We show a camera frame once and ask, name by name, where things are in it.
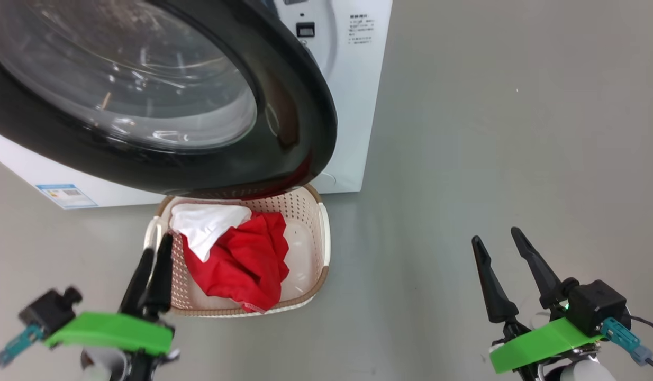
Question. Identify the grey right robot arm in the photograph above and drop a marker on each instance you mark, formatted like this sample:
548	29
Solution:
578	373

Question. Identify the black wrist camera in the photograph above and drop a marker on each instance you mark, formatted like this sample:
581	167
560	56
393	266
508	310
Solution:
596	307
48	312

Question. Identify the dark round washing machine door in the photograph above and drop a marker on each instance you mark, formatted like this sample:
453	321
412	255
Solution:
295	106

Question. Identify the grey control label plate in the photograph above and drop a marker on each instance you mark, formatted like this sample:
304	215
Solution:
296	2

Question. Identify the cream perforated laundry basket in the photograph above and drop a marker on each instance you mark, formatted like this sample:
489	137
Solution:
305	248

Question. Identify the teal camera connector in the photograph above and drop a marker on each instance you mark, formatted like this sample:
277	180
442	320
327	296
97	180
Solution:
19	344
623	338

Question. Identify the white front-load washing machine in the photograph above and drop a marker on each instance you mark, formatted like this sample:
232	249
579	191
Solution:
353	106

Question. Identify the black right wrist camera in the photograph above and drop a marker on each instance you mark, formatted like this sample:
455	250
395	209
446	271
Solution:
596	307

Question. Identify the teal right camera connector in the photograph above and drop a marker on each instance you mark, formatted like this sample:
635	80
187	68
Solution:
623	338

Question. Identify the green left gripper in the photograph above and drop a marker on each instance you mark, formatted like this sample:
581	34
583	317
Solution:
115	330

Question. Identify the blue energy label sticker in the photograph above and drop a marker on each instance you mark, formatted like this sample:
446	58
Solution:
67	196

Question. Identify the teal left camera connector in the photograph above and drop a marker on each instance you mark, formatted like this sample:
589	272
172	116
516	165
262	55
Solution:
19	344

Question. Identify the red and white garment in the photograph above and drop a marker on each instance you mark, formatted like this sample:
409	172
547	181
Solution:
242	264

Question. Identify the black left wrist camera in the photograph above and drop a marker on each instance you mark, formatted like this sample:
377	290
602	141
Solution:
48	312

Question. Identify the black door lock latch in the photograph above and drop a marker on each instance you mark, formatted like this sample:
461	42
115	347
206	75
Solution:
305	29

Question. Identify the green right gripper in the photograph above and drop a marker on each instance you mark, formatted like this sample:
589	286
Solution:
538	346

